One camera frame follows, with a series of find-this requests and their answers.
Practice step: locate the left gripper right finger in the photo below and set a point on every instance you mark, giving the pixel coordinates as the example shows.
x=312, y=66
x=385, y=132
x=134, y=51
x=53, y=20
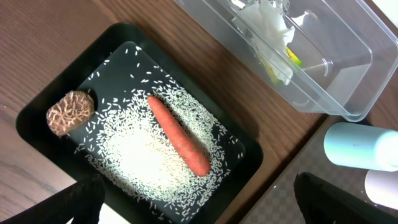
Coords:
x=322, y=202

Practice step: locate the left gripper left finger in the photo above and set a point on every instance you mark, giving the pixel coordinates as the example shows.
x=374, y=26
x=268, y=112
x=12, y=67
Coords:
x=78, y=203

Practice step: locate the white cup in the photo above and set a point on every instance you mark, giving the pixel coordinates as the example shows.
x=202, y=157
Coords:
x=381, y=188

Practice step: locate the light blue cup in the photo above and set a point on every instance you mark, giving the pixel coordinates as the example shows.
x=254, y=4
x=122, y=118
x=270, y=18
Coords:
x=360, y=146

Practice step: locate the white rice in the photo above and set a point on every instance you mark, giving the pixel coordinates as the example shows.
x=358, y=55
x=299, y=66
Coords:
x=124, y=141

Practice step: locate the brown textured food piece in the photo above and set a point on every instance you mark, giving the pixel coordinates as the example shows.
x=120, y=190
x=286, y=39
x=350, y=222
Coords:
x=73, y=110

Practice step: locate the orange carrot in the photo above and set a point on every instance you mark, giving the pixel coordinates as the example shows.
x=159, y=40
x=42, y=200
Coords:
x=191, y=152

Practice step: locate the green foil snack wrapper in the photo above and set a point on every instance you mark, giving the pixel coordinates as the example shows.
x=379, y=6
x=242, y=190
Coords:
x=292, y=57

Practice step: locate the white napkin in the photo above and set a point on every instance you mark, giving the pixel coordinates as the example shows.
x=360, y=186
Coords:
x=249, y=23

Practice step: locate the dark brown serving tray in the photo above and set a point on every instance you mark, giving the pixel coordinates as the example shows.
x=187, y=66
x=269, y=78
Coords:
x=346, y=173

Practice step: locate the clear plastic bin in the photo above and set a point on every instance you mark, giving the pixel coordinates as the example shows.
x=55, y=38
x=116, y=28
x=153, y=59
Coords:
x=348, y=53

